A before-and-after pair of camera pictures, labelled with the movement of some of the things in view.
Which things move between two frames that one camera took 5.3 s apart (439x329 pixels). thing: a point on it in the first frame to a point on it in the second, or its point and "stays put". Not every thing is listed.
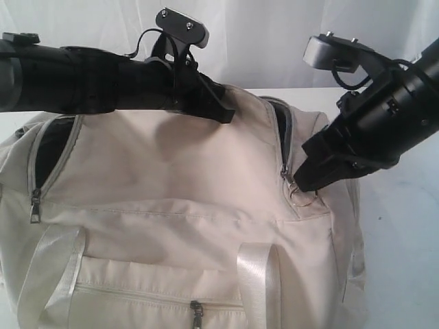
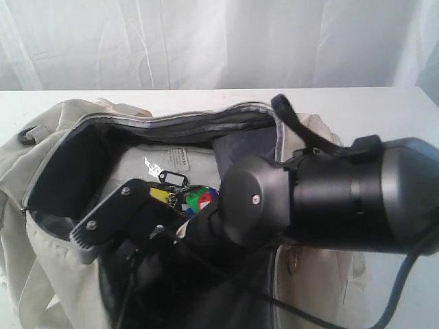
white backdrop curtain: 258,44 stays put
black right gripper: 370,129 to 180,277
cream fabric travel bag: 171,218 stays put
